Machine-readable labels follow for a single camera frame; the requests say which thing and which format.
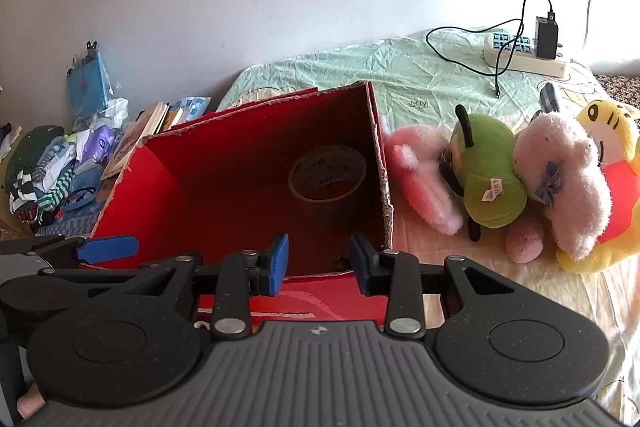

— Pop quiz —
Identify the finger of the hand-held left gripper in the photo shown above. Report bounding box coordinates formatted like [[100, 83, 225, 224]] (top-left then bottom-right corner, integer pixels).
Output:
[[0, 234, 138, 270], [37, 264, 148, 281]]

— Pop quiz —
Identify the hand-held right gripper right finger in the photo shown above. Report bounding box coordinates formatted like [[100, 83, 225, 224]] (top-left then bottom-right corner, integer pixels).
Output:
[[349, 234, 516, 340]]

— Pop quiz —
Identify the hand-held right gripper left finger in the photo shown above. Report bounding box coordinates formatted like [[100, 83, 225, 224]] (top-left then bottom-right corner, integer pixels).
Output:
[[120, 233, 291, 340]]

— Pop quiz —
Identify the red cardboard box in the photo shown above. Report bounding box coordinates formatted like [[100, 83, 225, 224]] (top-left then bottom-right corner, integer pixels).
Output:
[[90, 81, 397, 334]]

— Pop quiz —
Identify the blue printed cloth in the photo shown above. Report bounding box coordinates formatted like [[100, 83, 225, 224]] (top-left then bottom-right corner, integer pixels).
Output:
[[59, 167, 107, 214]]

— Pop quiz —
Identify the pile of folded clothes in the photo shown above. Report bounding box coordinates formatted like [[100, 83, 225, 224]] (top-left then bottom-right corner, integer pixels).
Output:
[[9, 142, 77, 228]]

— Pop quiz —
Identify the brown tape roll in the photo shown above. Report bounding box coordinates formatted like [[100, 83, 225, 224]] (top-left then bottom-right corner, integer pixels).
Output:
[[288, 146, 368, 229]]

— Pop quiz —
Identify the purple white packet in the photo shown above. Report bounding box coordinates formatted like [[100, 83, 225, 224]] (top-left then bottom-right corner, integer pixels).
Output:
[[75, 124, 123, 168]]

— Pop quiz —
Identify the white cover book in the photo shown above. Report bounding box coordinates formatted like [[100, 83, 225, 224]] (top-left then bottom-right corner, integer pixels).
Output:
[[101, 101, 170, 180]]

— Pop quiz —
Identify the dark green cloth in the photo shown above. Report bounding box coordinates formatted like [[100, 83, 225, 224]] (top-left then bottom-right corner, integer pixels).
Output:
[[5, 124, 66, 198]]

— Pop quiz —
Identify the orange cover book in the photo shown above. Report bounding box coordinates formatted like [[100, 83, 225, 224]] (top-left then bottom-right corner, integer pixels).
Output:
[[161, 104, 187, 132]]

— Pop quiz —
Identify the green plush toy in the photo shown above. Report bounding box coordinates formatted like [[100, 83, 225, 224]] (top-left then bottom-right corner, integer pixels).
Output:
[[440, 104, 528, 242]]

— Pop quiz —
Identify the blue plastic packet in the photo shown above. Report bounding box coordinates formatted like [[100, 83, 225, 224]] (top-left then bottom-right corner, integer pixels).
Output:
[[66, 41, 113, 118]]

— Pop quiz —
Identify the light green bed sheet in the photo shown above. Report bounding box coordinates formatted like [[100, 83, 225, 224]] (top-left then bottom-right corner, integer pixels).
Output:
[[215, 27, 640, 427]]

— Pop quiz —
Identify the light pink plush toy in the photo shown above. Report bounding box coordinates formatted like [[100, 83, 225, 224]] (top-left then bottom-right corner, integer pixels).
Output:
[[506, 82, 613, 264]]

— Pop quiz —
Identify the white power strip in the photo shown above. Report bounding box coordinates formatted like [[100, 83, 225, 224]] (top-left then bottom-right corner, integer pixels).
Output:
[[482, 31, 571, 80]]

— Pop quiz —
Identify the yellow tiger plush toy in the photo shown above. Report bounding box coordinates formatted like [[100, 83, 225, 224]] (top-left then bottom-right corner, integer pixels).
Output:
[[556, 99, 640, 275]]

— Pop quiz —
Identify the black charger adapter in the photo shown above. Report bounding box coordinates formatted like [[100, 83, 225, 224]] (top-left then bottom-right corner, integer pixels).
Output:
[[535, 11, 560, 60]]

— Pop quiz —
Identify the black charger cable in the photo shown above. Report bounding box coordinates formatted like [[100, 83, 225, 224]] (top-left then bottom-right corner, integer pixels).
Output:
[[426, 0, 555, 98]]

